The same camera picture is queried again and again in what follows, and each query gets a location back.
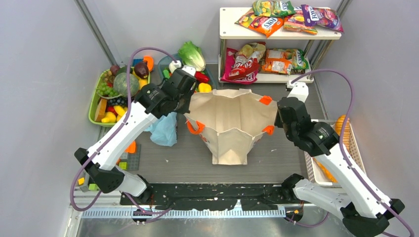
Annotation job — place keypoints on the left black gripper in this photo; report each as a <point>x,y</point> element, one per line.
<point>185,93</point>

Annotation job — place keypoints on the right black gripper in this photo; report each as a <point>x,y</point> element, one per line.
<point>283,115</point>

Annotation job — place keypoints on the light blue plastic bag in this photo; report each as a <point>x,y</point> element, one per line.
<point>164,131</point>

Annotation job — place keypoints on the beige canvas tote bag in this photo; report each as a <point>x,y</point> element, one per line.
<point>230,122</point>

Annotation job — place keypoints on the red white chips bag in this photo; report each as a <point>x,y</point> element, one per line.
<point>247,61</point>

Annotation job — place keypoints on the purple snack bag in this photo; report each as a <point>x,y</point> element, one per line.
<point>324,17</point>

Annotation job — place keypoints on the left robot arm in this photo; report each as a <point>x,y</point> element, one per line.
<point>151,103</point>

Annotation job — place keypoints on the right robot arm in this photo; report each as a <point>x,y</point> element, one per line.
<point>364,210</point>

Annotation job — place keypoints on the green cucumber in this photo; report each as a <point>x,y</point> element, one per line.
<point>166,74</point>

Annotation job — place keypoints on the red pepper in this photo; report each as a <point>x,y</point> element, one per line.
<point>202,77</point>

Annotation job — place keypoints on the yellow bell pepper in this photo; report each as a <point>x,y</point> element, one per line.
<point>204,87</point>

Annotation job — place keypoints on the green lettuce head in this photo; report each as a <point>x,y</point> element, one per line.
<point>191,55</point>

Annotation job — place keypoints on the dark purple fruit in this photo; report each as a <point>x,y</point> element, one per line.
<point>141,70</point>

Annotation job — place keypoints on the stack of round crackers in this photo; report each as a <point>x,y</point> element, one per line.
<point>343,131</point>

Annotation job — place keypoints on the orange green snack bag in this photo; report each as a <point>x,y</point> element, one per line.
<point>284,61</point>

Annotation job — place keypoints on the pink Real snack bag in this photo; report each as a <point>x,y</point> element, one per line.
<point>229,62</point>

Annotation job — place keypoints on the green cantaloupe melon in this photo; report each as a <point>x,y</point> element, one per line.
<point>121,86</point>

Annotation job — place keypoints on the black grapes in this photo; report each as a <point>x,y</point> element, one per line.
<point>119,101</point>

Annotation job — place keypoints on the yellow banana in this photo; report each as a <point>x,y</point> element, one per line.
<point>119,110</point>

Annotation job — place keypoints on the white plastic basket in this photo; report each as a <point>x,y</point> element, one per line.
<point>316,175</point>

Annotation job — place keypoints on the white two-tier shelf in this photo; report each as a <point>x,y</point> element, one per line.
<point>235,36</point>

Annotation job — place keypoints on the green grapes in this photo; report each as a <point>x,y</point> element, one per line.
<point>105,89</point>

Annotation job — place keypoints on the green fruit tray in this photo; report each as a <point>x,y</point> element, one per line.
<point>99,112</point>

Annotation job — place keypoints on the yellow orange snack bag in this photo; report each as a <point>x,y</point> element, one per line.
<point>296,23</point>

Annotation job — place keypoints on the orange Fox's snack bag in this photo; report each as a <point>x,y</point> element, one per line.
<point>261,24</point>

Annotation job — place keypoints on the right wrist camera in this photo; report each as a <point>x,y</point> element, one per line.
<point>297,90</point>

